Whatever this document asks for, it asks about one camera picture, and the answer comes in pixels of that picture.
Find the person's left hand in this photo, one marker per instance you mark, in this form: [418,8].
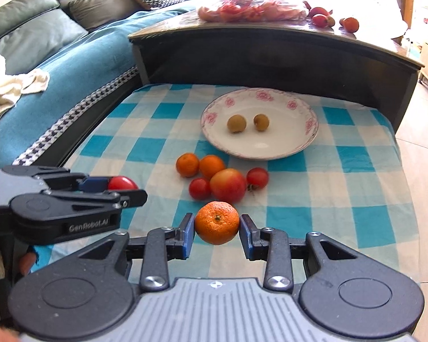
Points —
[26,263]

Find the large red-orange tomato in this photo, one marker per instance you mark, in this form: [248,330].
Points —
[228,185]

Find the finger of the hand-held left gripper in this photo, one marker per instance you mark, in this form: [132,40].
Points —
[92,184]
[103,199]

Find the orange-red round fruit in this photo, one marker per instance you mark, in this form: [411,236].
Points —
[351,24]

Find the blue white checkered cloth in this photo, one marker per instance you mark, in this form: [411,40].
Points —
[342,185]

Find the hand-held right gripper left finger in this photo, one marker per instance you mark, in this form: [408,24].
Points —
[187,237]

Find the red oval fruit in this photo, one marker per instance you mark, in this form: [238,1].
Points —
[320,20]
[318,11]

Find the red tomato with stem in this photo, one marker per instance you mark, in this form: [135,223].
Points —
[257,178]

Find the small orange mandarin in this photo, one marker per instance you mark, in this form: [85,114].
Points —
[187,165]
[211,166]

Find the white plate pink flowers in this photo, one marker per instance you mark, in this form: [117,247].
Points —
[264,142]

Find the white printed bag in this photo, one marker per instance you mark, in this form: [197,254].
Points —
[372,3]

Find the white towel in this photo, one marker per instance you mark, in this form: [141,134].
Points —
[7,85]

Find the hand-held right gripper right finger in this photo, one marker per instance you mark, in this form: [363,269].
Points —
[245,238]

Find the dark coffee table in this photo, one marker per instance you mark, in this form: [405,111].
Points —
[271,57]

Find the brown longan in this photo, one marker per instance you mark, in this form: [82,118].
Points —
[234,123]
[261,122]

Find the grey sofa cushion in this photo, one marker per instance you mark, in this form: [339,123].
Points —
[103,7]

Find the green sofa cushion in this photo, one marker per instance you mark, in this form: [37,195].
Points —
[35,37]
[19,10]

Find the small red cherry tomato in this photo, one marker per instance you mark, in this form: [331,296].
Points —
[199,188]
[122,183]

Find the blue blanket houndstooth trim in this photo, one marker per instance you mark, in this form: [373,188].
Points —
[67,78]

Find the large orange mandarin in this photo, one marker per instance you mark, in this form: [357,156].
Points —
[217,222]

